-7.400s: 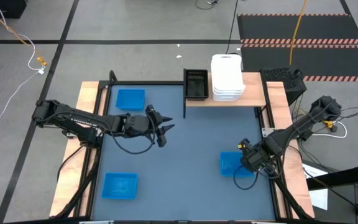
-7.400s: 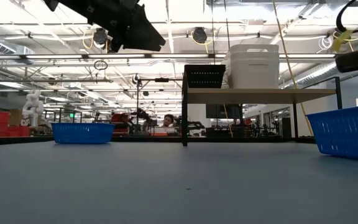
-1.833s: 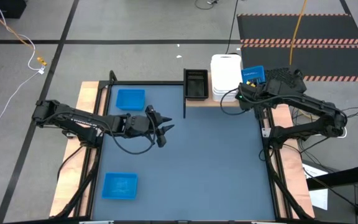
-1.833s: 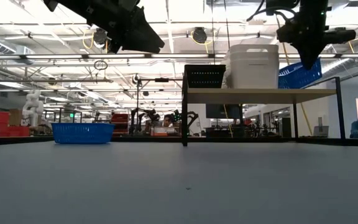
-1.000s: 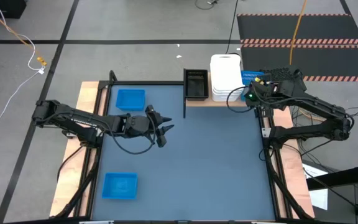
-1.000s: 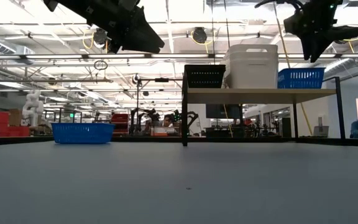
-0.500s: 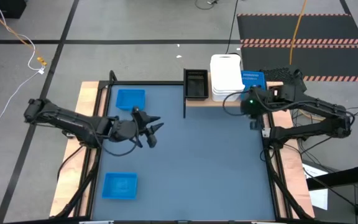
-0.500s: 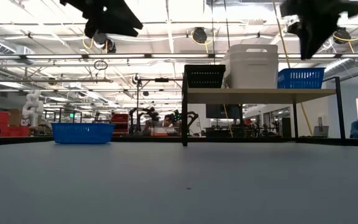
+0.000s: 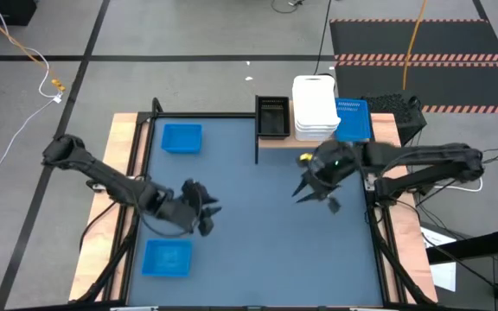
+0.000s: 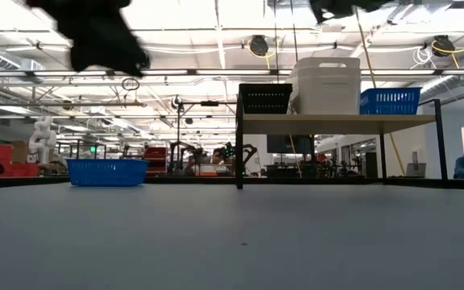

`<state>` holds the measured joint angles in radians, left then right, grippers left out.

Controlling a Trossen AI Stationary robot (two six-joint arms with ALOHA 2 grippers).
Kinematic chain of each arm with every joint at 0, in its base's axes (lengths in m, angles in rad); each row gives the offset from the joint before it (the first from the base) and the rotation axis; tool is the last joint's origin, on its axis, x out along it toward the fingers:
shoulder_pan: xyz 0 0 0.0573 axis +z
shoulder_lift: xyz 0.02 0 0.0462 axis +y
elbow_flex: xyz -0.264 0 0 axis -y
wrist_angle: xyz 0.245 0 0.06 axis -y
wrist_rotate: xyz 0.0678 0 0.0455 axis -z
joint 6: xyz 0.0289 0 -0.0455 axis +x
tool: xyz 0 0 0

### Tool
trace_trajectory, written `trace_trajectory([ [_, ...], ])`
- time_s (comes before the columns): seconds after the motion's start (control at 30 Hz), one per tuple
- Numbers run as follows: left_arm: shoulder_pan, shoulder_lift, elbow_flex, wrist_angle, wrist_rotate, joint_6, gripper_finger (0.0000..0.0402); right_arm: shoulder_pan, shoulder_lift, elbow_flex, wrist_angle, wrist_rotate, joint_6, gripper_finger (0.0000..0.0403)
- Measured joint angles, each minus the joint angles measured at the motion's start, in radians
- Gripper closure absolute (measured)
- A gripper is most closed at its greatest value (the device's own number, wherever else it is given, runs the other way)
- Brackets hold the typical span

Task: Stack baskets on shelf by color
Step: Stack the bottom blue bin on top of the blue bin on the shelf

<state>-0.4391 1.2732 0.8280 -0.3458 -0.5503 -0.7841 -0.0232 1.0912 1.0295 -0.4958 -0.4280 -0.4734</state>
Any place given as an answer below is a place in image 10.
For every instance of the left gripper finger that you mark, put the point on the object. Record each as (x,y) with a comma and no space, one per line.
(129,54)
(89,54)

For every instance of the white plastic basket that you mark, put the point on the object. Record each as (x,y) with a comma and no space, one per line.
(324,94)

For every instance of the blue slotted basket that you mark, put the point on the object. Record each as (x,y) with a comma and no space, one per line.
(107,173)
(391,100)

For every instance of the black slotted basket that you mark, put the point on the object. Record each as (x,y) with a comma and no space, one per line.
(264,98)

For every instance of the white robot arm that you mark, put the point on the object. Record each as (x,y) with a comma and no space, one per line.
(42,139)

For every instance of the yellow pole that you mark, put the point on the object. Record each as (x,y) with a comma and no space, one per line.
(367,52)

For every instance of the red tool cabinet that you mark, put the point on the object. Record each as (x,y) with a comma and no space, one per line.
(155,155)

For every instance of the cardboard box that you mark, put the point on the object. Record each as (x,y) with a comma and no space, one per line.
(19,152)

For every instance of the red storage bins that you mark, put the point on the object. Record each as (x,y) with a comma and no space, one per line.
(22,170)

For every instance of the black camera stand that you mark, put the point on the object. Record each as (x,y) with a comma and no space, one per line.
(178,133)

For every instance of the wooden shelf with black frame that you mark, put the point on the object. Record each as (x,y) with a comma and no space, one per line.
(336,124)

